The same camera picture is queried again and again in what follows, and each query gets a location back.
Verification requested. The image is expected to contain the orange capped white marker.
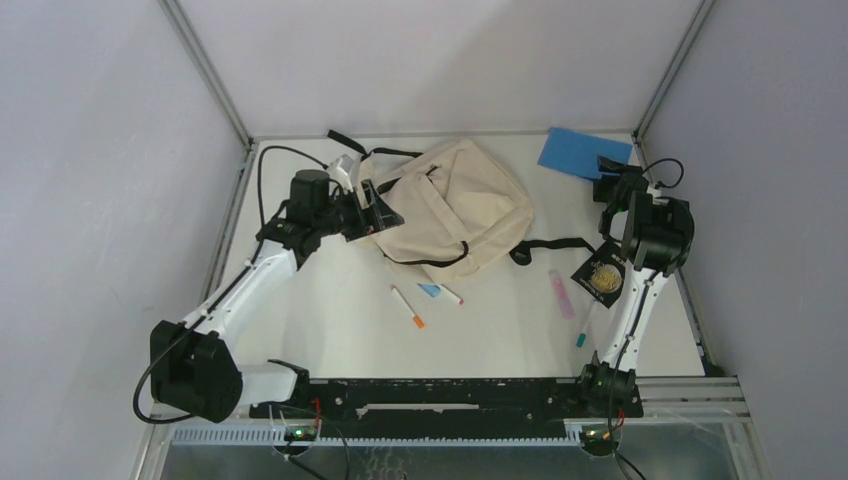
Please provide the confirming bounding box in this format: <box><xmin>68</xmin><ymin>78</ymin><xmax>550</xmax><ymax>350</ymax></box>
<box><xmin>390</xmin><ymin>284</ymin><xmax>425</xmax><ymax>329</ymax></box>

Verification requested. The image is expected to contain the pink capped white marker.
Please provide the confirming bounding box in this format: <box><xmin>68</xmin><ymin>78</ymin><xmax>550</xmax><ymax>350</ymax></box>
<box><xmin>439</xmin><ymin>285</ymin><xmax>464</xmax><ymax>305</ymax></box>

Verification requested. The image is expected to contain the teal capped white marker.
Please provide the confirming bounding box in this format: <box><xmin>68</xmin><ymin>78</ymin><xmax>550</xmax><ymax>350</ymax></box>
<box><xmin>575</xmin><ymin>301</ymin><xmax>598</xmax><ymax>348</ymax></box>

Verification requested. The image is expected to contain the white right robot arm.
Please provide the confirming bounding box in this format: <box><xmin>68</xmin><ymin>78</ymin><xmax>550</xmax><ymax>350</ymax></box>
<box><xmin>577</xmin><ymin>156</ymin><xmax>695</xmax><ymax>416</ymax></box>

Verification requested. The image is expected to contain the blue glue stick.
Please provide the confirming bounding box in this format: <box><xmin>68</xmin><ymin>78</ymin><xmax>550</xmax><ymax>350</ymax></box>
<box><xmin>418</xmin><ymin>284</ymin><xmax>441</xmax><ymax>298</ymax></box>

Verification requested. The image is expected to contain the black card with gold emblem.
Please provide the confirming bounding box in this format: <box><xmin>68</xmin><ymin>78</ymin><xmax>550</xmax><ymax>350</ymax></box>
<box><xmin>571</xmin><ymin>241</ymin><xmax>626</xmax><ymax>309</ymax></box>

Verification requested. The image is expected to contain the blue notebook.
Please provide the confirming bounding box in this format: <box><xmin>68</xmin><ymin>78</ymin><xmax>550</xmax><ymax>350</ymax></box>
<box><xmin>537</xmin><ymin>128</ymin><xmax>632</xmax><ymax>180</ymax></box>

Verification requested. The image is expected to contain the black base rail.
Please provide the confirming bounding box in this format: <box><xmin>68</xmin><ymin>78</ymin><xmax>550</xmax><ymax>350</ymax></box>
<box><xmin>249</xmin><ymin>377</ymin><xmax>644</xmax><ymax>441</ymax></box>

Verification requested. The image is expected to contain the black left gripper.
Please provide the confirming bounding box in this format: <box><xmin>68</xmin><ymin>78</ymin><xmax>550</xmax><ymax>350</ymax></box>
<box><xmin>315</xmin><ymin>180</ymin><xmax>403</xmax><ymax>242</ymax></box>

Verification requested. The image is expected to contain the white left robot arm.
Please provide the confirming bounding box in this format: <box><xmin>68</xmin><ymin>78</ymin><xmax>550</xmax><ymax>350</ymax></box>
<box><xmin>133</xmin><ymin>156</ymin><xmax>405</xmax><ymax>425</ymax></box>

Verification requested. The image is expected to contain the beige canvas backpack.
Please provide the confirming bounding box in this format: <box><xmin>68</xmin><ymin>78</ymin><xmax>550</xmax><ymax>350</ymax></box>
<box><xmin>327</xmin><ymin>130</ymin><xmax>591</xmax><ymax>284</ymax></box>

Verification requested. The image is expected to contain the pink highlighter pen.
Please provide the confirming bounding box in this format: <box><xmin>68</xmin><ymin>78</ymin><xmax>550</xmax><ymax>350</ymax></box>
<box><xmin>548</xmin><ymin>269</ymin><xmax>576</xmax><ymax>321</ymax></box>

